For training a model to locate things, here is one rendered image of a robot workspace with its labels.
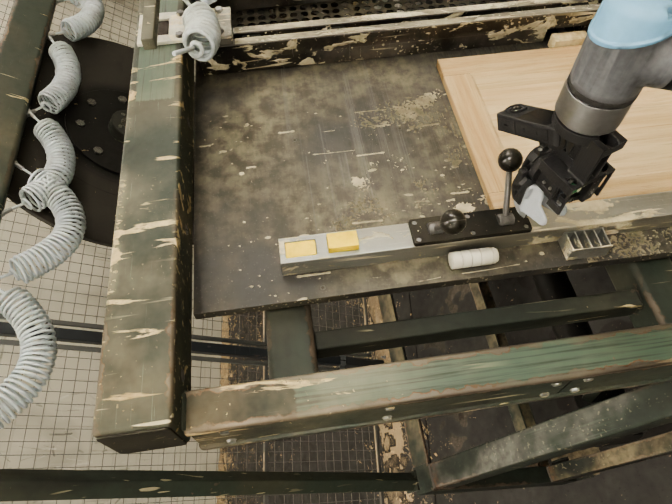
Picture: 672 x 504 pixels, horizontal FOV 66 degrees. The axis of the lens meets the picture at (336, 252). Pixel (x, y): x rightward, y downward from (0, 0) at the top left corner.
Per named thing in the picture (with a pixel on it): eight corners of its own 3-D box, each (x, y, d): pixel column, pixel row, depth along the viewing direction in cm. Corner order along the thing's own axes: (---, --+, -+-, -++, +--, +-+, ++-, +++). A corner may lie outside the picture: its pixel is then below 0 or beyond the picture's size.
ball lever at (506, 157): (520, 229, 85) (528, 150, 79) (498, 231, 85) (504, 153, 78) (510, 219, 88) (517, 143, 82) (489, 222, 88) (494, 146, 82)
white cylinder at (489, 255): (451, 272, 86) (496, 266, 87) (454, 263, 84) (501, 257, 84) (446, 258, 88) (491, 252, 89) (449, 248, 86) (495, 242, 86)
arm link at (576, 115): (551, 78, 58) (606, 55, 60) (538, 109, 62) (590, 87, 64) (599, 119, 54) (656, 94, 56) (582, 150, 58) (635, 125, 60)
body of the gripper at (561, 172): (553, 219, 68) (591, 156, 57) (512, 175, 72) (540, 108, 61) (598, 197, 69) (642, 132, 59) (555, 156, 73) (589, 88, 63)
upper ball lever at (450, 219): (446, 238, 86) (471, 232, 73) (423, 241, 86) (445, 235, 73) (442, 216, 87) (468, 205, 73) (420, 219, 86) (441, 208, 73)
